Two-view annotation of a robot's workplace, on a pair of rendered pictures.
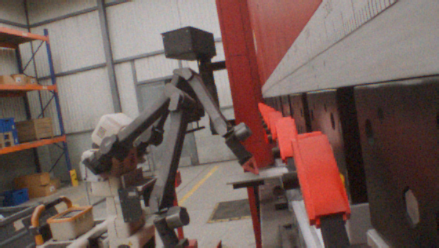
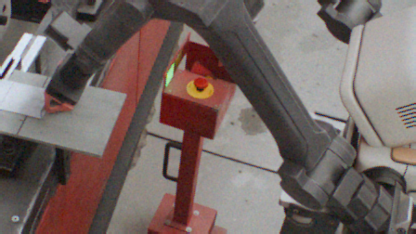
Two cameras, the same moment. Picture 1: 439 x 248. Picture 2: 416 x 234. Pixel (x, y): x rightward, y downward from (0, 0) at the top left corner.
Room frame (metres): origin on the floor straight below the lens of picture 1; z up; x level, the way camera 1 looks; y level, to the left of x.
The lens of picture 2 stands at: (2.63, 0.19, 1.97)
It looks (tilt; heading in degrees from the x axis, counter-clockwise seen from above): 46 degrees down; 180
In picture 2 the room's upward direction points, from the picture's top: 9 degrees clockwise
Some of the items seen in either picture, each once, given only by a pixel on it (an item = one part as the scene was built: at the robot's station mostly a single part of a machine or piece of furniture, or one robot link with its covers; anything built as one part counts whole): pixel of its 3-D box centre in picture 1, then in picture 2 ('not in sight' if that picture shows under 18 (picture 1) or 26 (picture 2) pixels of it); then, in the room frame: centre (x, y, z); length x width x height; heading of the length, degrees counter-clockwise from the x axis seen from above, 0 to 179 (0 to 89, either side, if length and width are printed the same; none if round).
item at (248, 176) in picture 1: (255, 175); (55, 110); (1.72, -0.12, 1.00); 0.26 x 0.18 x 0.01; 85
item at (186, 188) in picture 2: not in sight; (188, 169); (1.31, 0.17, 0.39); 0.05 x 0.05 x 0.54; 77
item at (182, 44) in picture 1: (197, 85); not in sight; (3.02, 0.14, 1.53); 0.51 x 0.25 x 0.85; 159
